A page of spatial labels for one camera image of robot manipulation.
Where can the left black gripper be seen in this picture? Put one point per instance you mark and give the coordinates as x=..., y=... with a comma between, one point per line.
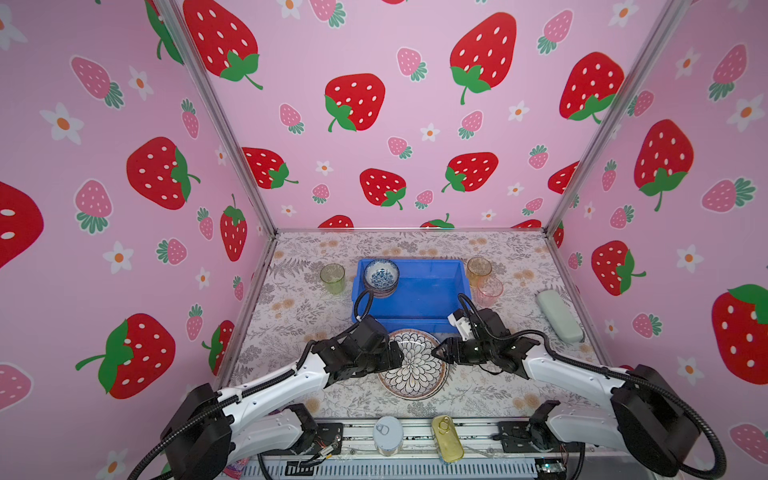
x=387, y=361

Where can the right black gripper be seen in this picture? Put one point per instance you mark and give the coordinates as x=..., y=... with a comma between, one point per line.
x=448, y=344

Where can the large floral patterned plate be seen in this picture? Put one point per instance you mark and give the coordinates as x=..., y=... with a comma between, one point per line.
x=421, y=375

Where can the blue floral bowl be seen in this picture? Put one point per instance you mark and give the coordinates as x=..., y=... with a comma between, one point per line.
x=381, y=275

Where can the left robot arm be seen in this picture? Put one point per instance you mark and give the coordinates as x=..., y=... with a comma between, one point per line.
x=200, y=439

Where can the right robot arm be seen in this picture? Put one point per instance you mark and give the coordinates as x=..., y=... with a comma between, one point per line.
x=632, y=410

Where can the blue plastic bin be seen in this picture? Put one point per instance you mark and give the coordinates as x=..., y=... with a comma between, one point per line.
x=425, y=296

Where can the pink glass cup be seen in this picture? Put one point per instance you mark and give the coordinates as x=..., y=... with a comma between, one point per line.
x=489, y=291

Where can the grey oblong case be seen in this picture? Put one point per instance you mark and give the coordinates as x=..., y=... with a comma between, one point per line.
x=563, y=322

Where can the amber glass cup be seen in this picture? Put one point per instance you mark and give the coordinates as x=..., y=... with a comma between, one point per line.
x=477, y=269

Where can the green glass cup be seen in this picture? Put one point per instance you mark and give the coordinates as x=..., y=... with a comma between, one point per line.
x=333, y=278

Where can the white round can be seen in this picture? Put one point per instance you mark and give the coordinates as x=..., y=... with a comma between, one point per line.
x=388, y=435

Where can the yellow oval tin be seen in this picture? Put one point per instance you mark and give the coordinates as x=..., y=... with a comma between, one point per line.
x=447, y=439

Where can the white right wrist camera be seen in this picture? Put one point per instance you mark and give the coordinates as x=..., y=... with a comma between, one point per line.
x=459, y=320

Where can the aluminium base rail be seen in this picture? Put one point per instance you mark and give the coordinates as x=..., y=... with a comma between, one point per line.
x=494, y=448

